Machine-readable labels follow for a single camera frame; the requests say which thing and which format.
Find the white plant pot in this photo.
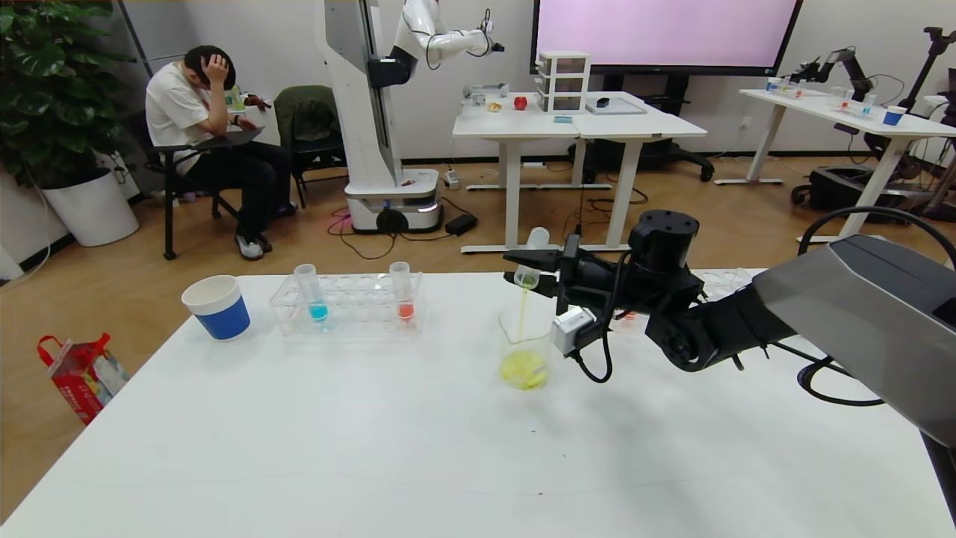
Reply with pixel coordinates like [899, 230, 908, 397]
[41, 168, 141, 248]

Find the black desk cable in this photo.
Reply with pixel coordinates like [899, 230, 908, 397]
[560, 158, 651, 238]

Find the blue liquid test tube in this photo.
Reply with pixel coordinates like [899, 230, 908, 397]
[293, 264, 330, 324]

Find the white robot tower base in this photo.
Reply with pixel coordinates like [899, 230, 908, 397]
[317, 0, 445, 235]

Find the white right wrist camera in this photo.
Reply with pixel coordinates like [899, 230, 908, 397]
[553, 306, 598, 356]

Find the white drawer unit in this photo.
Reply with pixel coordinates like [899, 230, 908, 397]
[536, 51, 591, 114]

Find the grey flat pad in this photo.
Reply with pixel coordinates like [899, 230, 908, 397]
[585, 97, 647, 116]

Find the blue white paper cup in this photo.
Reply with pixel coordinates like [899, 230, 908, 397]
[181, 275, 252, 342]

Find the seated person white shirt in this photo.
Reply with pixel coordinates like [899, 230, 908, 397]
[146, 45, 298, 261]

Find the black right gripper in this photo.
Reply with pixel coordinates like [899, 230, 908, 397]
[502, 233, 630, 316]

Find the white standing desk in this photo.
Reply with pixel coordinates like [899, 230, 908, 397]
[562, 91, 707, 255]
[452, 93, 580, 255]

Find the red black floor cable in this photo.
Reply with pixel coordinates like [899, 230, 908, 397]
[327, 205, 449, 261]

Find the dark green jacket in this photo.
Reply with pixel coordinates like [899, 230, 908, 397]
[273, 85, 341, 150]

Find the large wall display screen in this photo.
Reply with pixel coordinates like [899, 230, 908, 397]
[530, 0, 804, 76]

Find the long white table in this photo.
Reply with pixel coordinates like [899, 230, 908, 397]
[713, 87, 956, 245]

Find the dark laptop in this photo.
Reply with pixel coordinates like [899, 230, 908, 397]
[200, 127, 266, 150]

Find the red gift bag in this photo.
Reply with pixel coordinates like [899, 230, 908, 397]
[37, 333, 129, 427]

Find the black armrest chair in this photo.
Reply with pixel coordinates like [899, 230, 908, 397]
[142, 112, 273, 261]

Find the large green plant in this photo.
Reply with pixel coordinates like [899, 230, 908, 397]
[0, 0, 139, 189]

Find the clear test tube rack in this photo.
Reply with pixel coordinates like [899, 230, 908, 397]
[269, 271, 425, 336]
[606, 268, 755, 330]

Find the yellow pigment test tube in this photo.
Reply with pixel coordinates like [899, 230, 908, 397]
[514, 226, 552, 291]

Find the black display stand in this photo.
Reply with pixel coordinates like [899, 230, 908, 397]
[568, 72, 714, 182]

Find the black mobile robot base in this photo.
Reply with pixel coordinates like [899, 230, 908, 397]
[792, 164, 934, 225]

